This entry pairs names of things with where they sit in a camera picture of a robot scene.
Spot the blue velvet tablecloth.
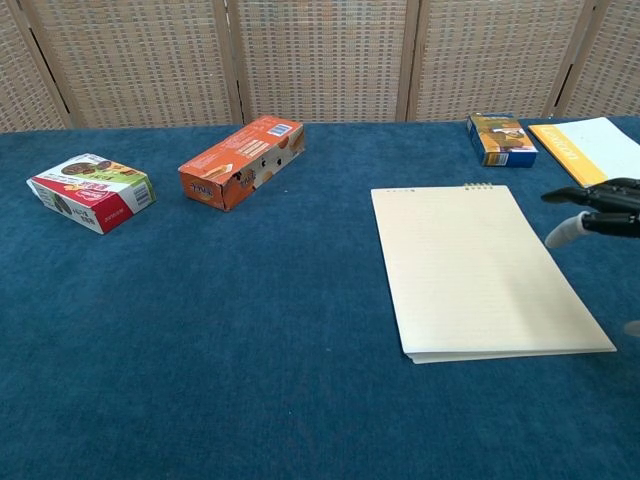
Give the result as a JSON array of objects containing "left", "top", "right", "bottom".
[{"left": 0, "top": 116, "right": 640, "bottom": 480}]

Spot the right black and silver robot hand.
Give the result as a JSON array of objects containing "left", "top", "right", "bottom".
[{"left": 541, "top": 177, "right": 640, "bottom": 249}]

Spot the yellow and white booklet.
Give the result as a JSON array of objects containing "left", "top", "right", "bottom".
[{"left": 528, "top": 116, "right": 640, "bottom": 189}]

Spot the blue yellow snack box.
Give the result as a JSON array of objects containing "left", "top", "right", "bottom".
[{"left": 466, "top": 112, "right": 539, "bottom": 168}]

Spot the woven rattan folding screen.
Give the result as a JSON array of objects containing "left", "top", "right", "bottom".
[{"left": 0, "top": 0, "right": 640, "bottom": 134}]

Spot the cream spiral-bound notepad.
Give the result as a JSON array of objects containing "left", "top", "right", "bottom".
[{"left": 370, "top": 182, "right": 618, "bottom": 365}]

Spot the orange snack box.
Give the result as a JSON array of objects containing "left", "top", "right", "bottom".
[{"left": 177, "top": 115, "right": 306, "bottom": 213}]

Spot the red green white cookie box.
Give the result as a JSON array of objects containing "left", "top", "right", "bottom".
[{"left": 26, "top": 152, "right": 157, "bottom": 236}]

